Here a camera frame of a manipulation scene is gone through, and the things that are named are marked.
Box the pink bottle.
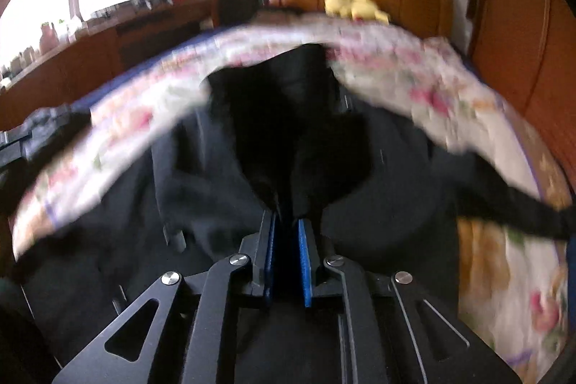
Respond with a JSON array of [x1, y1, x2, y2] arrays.
[[40, 24, 57, 53]]

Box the wooden wardrobe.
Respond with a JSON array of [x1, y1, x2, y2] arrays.
[[465, 0, 576, 187]]

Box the yellow plush toy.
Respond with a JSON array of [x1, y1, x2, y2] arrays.
[[324, 0, 390, 25]]

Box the floral blanket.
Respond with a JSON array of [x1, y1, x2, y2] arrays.
[[11, 13, 573, 380]]

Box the black chair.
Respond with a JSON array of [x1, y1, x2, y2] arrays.
[[212, 0, 267, 28]]

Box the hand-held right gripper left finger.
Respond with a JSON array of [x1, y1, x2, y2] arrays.
[[51, 211, 276, 384]]

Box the long wooden desk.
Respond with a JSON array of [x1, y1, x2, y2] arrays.
[[0, 0, 217, 129]]

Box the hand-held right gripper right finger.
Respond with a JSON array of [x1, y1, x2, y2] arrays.
[[298, 218, 523, 384]]

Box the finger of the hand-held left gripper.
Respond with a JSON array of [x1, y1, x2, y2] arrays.
[[0, 127, 36, 170]]

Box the black jacket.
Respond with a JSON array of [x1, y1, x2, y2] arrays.
[[18, 43, 573, 367]]

